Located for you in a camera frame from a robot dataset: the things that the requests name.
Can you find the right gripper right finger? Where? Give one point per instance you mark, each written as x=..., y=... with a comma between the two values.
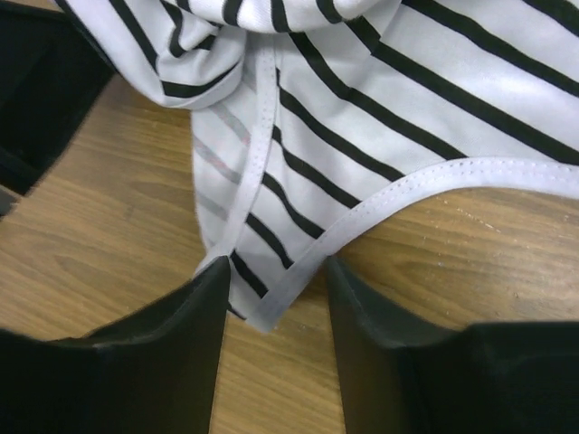
x=399, y=373

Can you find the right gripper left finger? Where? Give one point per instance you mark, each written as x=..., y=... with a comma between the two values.
x=153, y=371

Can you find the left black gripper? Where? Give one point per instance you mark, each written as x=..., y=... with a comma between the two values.
x=51, y=76

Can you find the thin striped tank top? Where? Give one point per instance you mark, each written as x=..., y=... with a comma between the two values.
x=313, y=121

